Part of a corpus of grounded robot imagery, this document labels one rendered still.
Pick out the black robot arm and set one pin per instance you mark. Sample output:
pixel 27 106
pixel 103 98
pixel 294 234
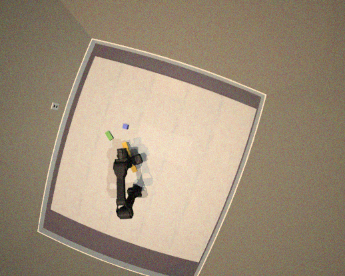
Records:
pixel 121 166

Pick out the small green block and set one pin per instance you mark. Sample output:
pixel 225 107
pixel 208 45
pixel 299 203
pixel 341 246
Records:
pixel 108 134

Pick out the yellow bar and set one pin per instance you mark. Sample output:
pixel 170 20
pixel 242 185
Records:
pixel 134 169

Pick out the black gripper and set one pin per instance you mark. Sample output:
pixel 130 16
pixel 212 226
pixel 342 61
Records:
pixel 135 160

